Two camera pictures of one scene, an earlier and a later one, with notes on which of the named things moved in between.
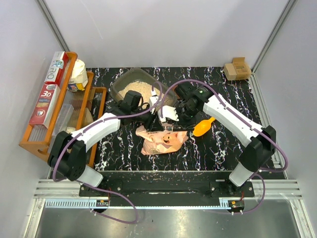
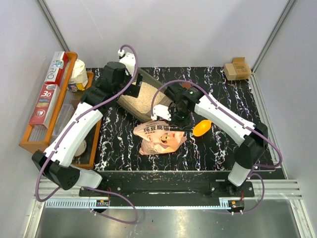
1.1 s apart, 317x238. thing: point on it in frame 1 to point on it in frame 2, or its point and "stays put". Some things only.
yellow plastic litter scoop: [202, 127] stays put
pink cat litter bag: [171, 139] stays put
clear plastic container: [63, 119] stays put
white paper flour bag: [79, 79] stays put
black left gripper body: [146, 119] to [127, 80]
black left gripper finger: [156, 126] to [133, 89]
